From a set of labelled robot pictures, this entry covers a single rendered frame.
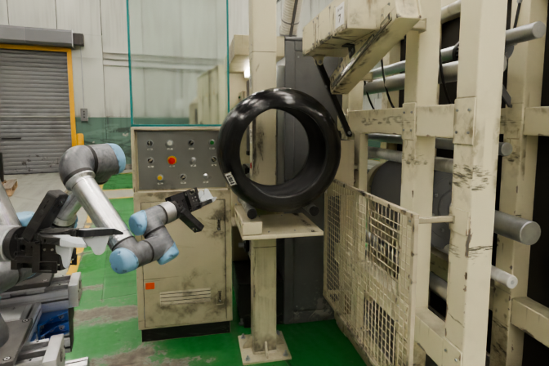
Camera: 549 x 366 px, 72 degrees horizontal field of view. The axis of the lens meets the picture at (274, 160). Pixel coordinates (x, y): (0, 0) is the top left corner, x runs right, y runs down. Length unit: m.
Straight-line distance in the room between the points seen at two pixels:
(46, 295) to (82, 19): 9.85
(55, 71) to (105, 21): 1.77
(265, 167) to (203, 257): 0.69
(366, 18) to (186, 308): 1.85
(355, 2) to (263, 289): 1.50
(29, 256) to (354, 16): 1.23
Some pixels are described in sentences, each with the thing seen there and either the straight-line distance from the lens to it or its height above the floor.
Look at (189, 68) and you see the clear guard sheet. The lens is 2.25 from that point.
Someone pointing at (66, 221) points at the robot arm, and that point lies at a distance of 1.72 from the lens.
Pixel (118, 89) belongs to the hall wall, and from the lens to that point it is 10.91.
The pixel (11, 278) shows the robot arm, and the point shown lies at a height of 0.94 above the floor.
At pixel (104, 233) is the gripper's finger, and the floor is 1.05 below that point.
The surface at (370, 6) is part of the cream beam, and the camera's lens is 1.53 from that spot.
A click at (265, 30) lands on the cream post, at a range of 2.03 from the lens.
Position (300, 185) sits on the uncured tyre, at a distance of 1.92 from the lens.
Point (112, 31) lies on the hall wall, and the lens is 11.12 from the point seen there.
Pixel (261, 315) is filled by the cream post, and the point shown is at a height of 0.23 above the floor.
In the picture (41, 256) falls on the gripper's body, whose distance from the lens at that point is 0.92.
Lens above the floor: 1.30
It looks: 6 degrees down
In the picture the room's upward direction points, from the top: straight up
